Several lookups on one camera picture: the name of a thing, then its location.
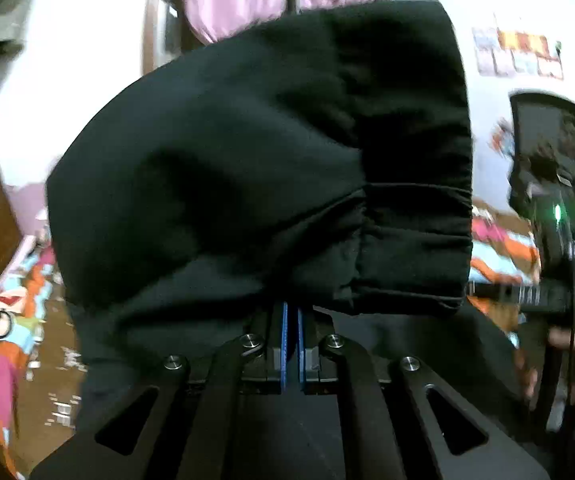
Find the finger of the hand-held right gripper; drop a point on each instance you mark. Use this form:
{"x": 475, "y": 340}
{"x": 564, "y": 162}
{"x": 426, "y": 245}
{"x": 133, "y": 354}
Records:
{"x": 507, "y": 294}

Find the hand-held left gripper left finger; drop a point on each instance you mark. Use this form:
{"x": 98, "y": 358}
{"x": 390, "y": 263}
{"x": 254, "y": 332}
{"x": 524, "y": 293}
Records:
{"x": 283, "y": 340}

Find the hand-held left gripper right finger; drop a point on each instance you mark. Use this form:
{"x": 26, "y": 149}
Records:
{"x": 301, "y": 350}

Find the black pants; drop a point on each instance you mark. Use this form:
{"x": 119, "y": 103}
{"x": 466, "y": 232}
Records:
{"x": 242, "y": 160}

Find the brown printed blanket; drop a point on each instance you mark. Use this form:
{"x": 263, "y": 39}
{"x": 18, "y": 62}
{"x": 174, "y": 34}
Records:
{"x": 12, "y": 360}

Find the colourful wall sticker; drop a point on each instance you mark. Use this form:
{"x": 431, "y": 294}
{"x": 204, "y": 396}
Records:
{"x": 502, "y": 140}

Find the wall posters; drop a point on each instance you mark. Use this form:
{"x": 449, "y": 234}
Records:
{"x": 517, "y": 52}

